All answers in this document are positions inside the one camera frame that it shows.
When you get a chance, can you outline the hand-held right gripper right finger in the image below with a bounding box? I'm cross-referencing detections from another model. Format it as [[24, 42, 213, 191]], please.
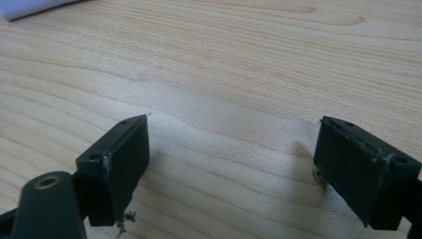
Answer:
[[313, 116, 422, 231]]

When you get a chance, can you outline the white paper sheet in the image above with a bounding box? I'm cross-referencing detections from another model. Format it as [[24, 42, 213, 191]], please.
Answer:
[[0, 0, 88, 23]]

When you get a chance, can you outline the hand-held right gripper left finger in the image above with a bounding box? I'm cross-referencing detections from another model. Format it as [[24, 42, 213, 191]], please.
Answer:
[[75, 114, 150, 228]]

